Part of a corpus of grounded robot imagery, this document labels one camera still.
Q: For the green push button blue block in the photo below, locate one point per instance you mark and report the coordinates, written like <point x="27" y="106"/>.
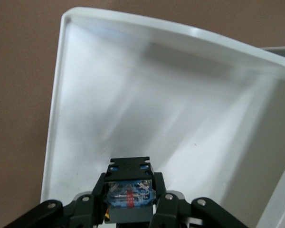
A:
<point x="129" y="197"/>

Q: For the white plastic drawer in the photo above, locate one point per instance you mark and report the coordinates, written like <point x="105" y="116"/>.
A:
<point x="156" y="95"/>

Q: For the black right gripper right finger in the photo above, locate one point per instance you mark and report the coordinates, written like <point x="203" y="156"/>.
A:
<point x="171" y="211"/>

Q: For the white drawer cabinet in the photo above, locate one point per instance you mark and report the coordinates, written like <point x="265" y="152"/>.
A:
<point x="282" y="52"/>

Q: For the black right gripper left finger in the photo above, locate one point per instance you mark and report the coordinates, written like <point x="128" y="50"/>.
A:
<point x="85" y="209"/>

